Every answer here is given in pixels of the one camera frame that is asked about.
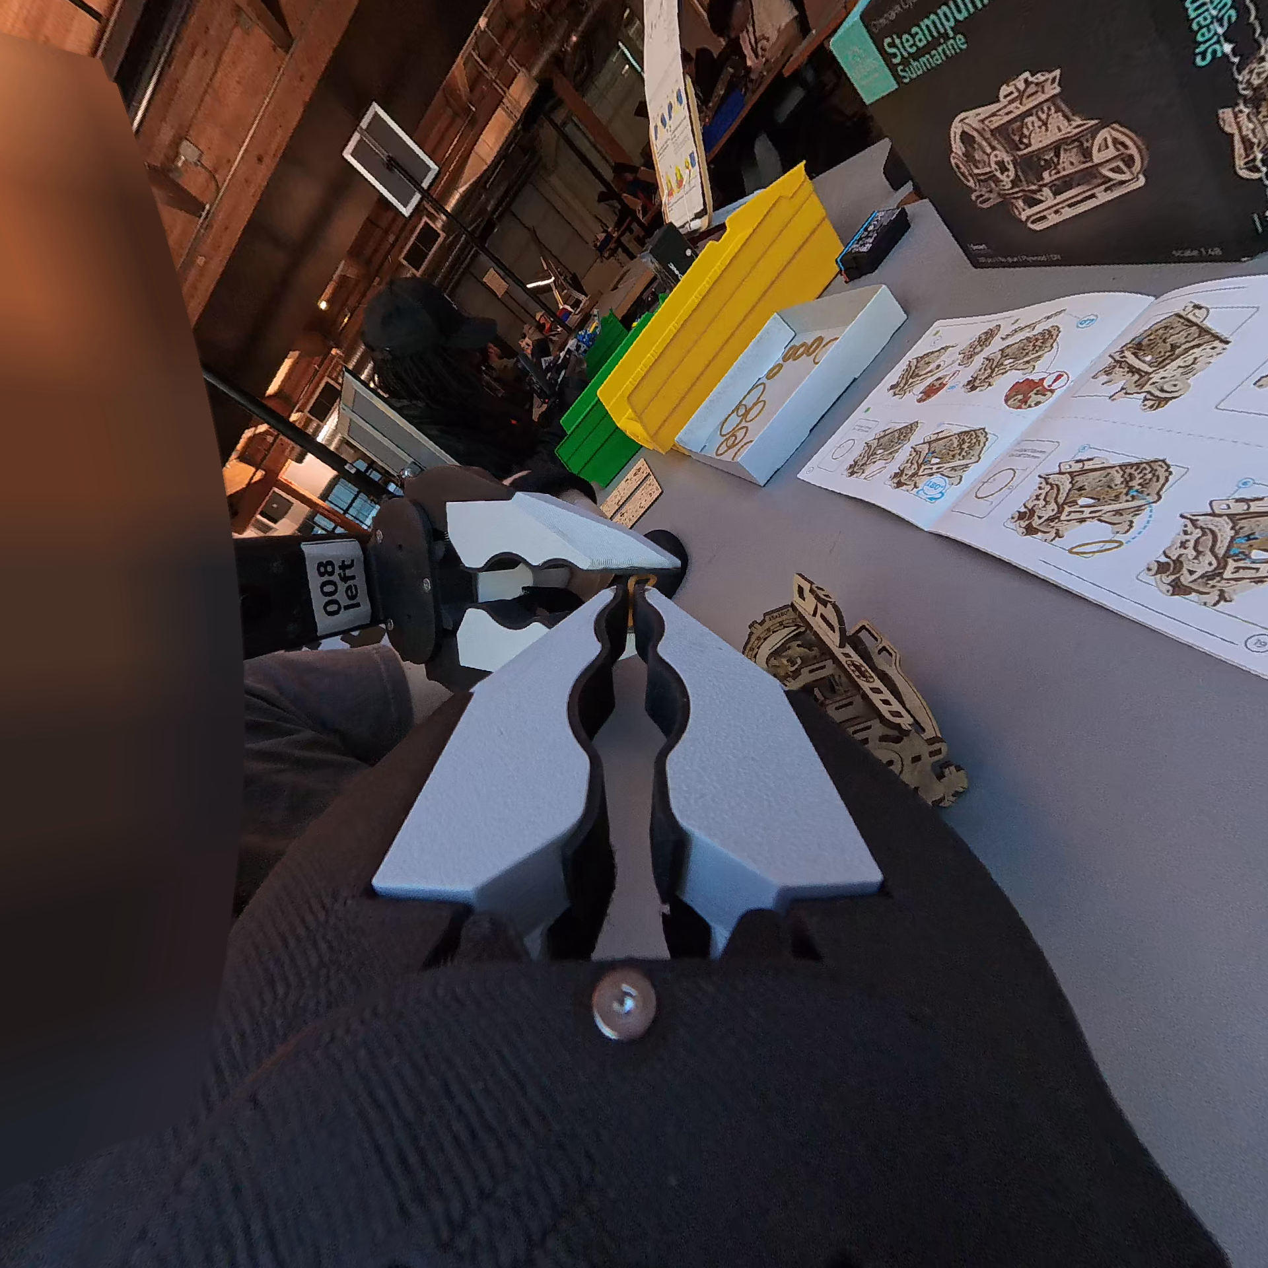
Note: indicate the white cardboard tray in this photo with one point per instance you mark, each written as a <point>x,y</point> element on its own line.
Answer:
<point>782,416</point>

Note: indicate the green plastic bin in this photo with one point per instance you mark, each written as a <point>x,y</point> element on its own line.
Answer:
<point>595,437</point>

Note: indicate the black model kit box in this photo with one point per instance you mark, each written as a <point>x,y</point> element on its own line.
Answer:
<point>1060,120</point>

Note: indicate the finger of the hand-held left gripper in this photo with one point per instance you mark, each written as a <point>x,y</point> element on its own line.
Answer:
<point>565,535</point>
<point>504,644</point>

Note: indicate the person's grey shirt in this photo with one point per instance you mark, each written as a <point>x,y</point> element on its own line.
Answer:
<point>317,822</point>

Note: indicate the open instruction booklet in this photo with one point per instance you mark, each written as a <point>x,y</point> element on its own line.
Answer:
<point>1090,446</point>

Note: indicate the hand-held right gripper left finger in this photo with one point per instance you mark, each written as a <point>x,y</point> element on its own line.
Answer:
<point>485,793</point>

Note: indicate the small black carton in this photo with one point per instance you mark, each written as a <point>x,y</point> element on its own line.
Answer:
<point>670,248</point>

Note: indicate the yellow plastic bin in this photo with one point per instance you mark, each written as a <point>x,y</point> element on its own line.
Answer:
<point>723,307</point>

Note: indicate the white framed panel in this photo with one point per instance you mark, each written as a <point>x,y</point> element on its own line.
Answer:
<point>391,159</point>

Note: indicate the small black blue device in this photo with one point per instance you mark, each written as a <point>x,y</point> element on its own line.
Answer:
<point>871,244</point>

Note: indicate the person's left forearm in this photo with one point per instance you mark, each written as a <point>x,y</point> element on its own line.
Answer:
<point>326,694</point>

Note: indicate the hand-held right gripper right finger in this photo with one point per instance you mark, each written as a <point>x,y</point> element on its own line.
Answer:
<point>762,793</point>

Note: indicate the assembled wooden model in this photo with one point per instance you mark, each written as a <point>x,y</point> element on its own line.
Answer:
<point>842,674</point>

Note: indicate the flat wooden parts sheet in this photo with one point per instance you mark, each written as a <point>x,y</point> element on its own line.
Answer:
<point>630,493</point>

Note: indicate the group of wooden rings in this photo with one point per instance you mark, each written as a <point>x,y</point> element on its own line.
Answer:
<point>753,402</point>

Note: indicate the white printed banner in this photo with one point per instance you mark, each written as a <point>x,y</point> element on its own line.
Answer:
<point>678,120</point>

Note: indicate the small wooden model part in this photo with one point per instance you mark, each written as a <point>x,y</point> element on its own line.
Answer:
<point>640,585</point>

